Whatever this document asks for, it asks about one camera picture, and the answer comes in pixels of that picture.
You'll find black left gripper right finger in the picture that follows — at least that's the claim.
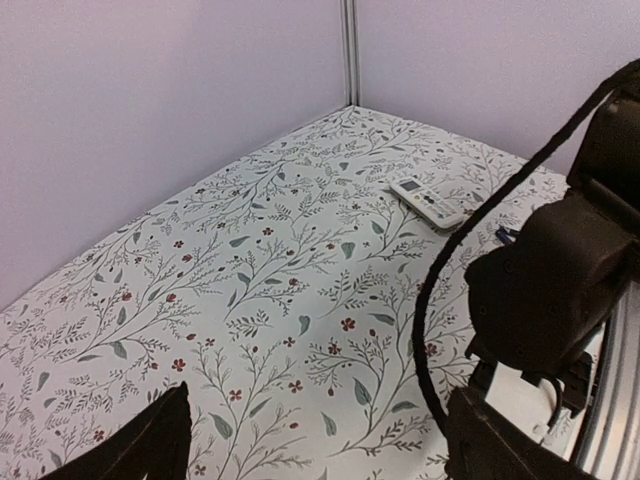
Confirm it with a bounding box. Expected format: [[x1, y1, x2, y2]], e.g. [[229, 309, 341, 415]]
[[445, 387, 592, 480]]

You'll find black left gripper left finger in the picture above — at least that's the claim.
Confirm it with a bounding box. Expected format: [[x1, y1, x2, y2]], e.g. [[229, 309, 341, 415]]
[[43, 383, 192, 480]]

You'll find small white remote control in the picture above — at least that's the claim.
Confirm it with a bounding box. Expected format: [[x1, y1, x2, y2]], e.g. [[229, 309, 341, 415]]
[[389, 177, 464, 232]]

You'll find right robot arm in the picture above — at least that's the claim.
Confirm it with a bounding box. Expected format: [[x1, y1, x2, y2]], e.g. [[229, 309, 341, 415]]
[[465, 62, 639, 414]]

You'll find floral patterned table mat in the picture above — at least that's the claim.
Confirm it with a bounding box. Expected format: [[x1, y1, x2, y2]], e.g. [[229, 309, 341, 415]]
[[1, 107, 522, 479]]

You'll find aluminium front frame rail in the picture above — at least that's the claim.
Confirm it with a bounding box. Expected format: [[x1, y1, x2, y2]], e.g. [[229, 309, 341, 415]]
[[572, 283, 639, 479]]

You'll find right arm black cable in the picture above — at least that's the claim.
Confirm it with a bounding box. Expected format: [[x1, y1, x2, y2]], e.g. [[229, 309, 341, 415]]
[[412, 58, 640, 431]]

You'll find right aluminium corner post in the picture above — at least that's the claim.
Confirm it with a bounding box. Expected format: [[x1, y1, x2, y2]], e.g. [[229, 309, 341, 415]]
[[340, 0, 361, 106]]

